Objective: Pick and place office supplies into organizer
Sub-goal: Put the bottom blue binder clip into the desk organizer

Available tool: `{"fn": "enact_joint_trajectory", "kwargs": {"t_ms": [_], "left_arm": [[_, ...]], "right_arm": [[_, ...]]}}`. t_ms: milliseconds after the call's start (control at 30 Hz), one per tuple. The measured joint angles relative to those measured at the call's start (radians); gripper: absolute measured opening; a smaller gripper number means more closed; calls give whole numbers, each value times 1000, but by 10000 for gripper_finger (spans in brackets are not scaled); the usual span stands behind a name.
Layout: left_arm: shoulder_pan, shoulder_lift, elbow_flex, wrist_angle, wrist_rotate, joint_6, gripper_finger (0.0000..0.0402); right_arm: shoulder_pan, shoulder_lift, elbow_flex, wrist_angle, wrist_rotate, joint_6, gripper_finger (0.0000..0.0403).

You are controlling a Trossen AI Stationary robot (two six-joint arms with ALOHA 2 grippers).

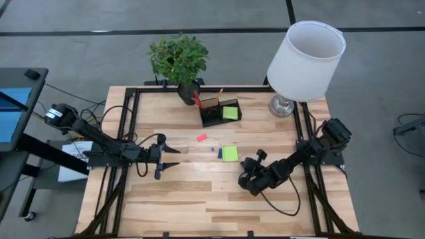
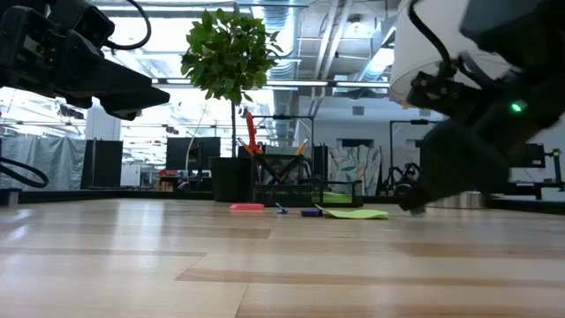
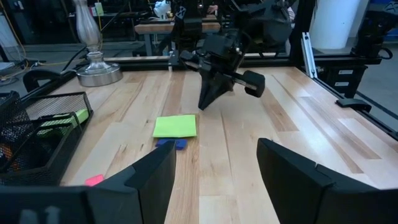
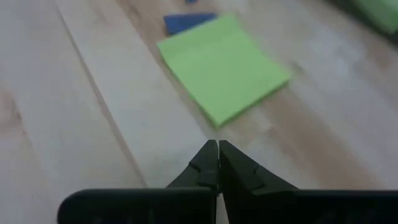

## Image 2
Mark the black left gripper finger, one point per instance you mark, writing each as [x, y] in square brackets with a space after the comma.
[115, 75]
[137, 101]

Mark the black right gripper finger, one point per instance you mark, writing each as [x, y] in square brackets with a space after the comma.
[417, 201]

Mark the thin green sticky note pad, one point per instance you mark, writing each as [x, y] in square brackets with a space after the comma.
[357, 214]

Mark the purple eraser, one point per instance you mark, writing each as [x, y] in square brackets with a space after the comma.
[311, 212]

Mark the black marker pen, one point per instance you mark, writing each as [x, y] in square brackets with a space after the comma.
[291, 165]
[267, 164]

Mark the pink eraser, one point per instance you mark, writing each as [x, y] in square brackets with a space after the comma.
[246, 206]

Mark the black background robot arm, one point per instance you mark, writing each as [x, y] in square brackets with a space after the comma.
[390, 181]

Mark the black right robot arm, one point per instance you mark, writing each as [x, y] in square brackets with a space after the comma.
[529, 35]

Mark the black mesh desk organizer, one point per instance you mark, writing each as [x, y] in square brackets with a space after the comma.
[304, 196]

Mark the black background panel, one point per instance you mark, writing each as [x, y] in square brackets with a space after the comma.
[101, 163]

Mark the leaf print fabric panel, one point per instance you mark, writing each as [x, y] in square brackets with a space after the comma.
[353, 168]

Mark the dark background monitor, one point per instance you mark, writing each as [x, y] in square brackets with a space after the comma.
[194, 152]

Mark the red background boxes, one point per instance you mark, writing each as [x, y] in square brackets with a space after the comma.
[165, 173]

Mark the black background rig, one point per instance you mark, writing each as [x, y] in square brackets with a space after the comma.
[557, 172]

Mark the green potted plant black pot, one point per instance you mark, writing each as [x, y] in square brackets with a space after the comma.
[225, 53]

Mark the black tall background box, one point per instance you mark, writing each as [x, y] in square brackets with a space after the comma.
[321, 154]

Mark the grey background curtain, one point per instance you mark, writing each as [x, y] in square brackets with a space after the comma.
[44, 163]

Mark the white shade silver table lamp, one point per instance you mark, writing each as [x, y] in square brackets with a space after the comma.
[437, 22]

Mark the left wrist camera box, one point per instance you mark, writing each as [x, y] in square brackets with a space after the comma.
[93, 26]

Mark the black metal stand frame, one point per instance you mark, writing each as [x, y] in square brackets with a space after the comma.
[415, 122]
[282, 117]

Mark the black wall screen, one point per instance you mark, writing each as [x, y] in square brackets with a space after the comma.
[532, 156]

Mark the black aluminium table frame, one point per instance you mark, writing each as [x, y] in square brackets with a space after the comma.
[88, 195]

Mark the grey wall vent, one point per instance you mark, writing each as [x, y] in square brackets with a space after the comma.
[358, 111]

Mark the grey metal post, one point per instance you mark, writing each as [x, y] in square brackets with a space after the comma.
[13, 197]

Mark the silver ribbed air duct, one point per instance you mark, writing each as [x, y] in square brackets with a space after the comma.
[287, 22]

